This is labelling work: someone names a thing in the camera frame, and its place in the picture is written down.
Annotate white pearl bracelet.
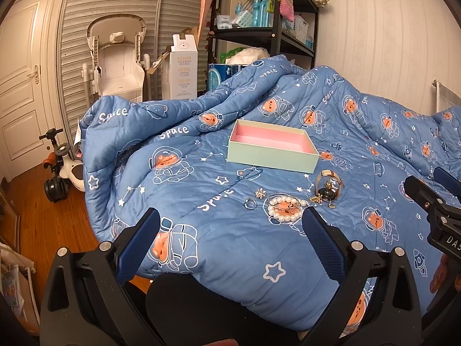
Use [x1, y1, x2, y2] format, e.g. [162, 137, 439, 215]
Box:
[267, 194, 310, 223]

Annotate rose gold wrist watch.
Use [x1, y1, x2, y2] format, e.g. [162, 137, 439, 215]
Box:
[315, 170, 345, 202]

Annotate silver snowflake brooch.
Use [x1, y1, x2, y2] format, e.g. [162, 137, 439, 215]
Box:
[255, 188, 267, 199]

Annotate kids ride-on scooter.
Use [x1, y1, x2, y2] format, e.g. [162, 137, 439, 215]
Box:
[38, 128, 84, 202]

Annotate blue space bear quilt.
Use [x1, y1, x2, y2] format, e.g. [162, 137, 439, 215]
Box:
[79, 55, 460, 331]

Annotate mint box pink interior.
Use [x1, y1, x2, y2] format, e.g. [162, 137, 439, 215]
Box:
[226, 119, 320, 174]

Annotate white baby high chair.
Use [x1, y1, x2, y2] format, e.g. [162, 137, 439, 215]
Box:
[81, 13, 151, 104]

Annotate white tall cardboard box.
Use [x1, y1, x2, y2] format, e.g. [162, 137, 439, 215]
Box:
[161, 34, 198, 100]

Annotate blue tissue pack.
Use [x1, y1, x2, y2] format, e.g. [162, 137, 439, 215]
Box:
[207, 63, 245, 91]

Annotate white plastic bag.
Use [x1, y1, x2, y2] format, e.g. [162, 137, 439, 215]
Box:
[225, 47, 270, 66]

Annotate blue detergent bottles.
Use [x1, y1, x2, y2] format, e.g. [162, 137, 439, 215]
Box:
[252, 0, 270, 27]

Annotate white panel door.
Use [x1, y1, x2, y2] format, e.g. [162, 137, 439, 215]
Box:
[1, 0, 48, 180]

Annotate black metal shelf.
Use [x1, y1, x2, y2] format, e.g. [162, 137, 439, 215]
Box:
[207, 0, 320, 70]

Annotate white louvered closet door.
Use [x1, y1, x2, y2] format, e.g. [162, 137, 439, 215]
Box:
[58, 0, 201, 141]

